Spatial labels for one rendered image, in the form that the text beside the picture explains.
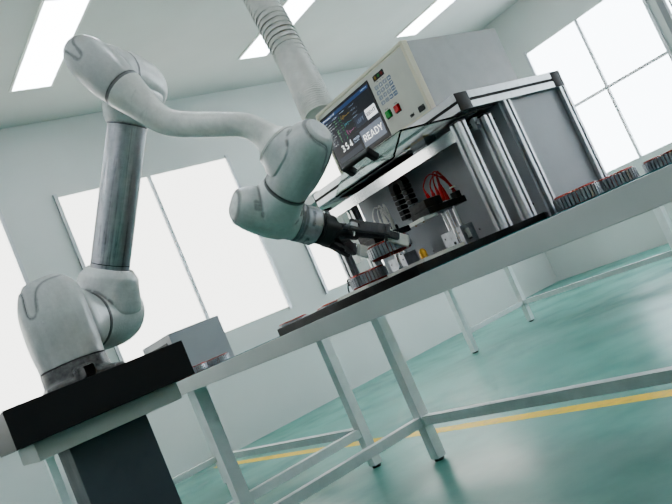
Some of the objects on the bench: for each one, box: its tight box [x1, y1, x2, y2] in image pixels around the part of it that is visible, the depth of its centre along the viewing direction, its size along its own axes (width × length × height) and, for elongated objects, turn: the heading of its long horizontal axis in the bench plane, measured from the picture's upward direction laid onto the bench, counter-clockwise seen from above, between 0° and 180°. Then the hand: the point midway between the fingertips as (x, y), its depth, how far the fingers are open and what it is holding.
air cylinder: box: [441, 222, 479, 248], centre depth 192 cm, size 5×8×6 cm
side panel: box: [500, 85, 608, 217], centre depth 192 cm, size 28×3×32 cm, turn 47°
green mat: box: [420, 162, 672, 275], centre depth 155 cm, size 94×61×1 cm, turn 47°
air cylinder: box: [388, 250, 420, 272], centre depth 212 cm, size 5×8×6 cm
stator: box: [552, 181, 603, 212], centre depth 171 cm, size 11×11×4 cm
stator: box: [348, 264, 389, 290], centre depth 203 cm, size 11×11×4 cm
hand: (387, 247), depth 178 cm, fingers closed on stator, 11 cm apart
